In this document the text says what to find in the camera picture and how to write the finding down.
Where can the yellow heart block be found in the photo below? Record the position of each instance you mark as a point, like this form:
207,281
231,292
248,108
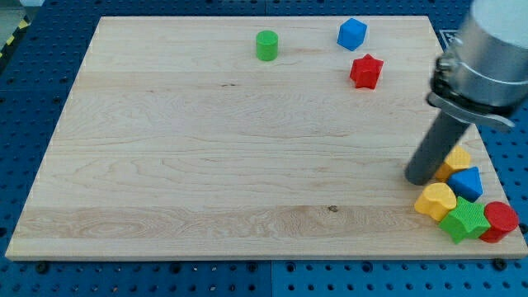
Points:
436,201

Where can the red cylinder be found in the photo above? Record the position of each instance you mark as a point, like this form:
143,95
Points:
502,218

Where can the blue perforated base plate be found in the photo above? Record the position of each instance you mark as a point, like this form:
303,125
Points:
38,65

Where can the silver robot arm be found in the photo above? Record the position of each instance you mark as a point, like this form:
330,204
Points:
481,78

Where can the blue cube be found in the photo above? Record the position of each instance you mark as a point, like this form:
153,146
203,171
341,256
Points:
351,34

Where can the blue triangle block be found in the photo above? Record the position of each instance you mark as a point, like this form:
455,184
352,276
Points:
467,184

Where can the grey cylindrical pointer tool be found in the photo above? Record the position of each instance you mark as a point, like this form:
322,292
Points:
444,133

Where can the light wooden board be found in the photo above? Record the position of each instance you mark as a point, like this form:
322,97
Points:
177,143

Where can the green star block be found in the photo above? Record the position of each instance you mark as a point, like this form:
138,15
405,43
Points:
466,221

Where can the green cylinder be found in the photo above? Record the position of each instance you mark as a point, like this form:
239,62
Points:
267,45

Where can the red star block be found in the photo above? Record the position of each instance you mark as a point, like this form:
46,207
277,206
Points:
365,72

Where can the yellow pentagon block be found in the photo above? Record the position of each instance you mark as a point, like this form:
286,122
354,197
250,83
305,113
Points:
457,160

